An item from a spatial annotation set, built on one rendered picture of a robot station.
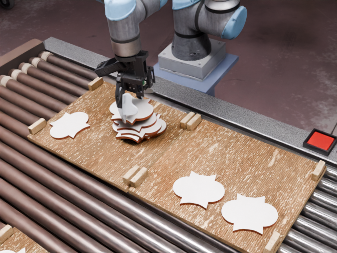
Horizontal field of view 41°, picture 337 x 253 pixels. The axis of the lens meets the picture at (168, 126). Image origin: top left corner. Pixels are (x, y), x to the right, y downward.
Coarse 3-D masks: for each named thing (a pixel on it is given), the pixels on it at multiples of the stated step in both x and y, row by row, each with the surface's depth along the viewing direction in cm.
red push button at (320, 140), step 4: (316, 132) 134; (312, 136) 133; (316, 136) 133; (320, 136) 132; (324, 136) 132; (312, 140) 131; (316, 140) 131; (320, 140) 131; (324, 140) 131; (328, 140) 131; (332, 140) 131; (312, 144) 130; (316, 144) 130; (320, 144) 130; (324, 144) 130; (328, 144) 130; (324, 148) 129; (328, 148) 129
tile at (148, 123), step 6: (120, 120) 135; (144, 120) 134; (150, 120) 134; (156, 120) 135; (120, 126) 133; (126, 126) 133; (132, 126) 133; (138, 126) 132; (144, 126) 132; (150, 126) 133; (138, 132) 131
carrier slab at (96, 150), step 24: (96, 96) 155; (48, 120) 147; (96, 120) 145; (168, 120) 142; (48, 144) 138; (72, 144) 138; (96, 144) 137; (120, 144) 136; (144, 144) 135; (168, 144) 134; (96, 168) 129; (120, 168) 128
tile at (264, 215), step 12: (228, 204) 114; (240, 204) 114; (252, 204) 113; (264, 204) 113; (228, 216) 111; (240, 216) 111; (252, 216) 111; (264, 216) 110; (276, 216) 110; (240, 228) 108; (252, 228) 108
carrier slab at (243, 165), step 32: (224, 128) 137; (160, 160) 129; (192, 160) 128; (224, 160) 127; (256, 160) 126; (288, 160) 125; (160, 192) 120; (256, 192) 117; (288, 192) 117; (192, 224) 112; (224, 224) 111; (288, 224) 109
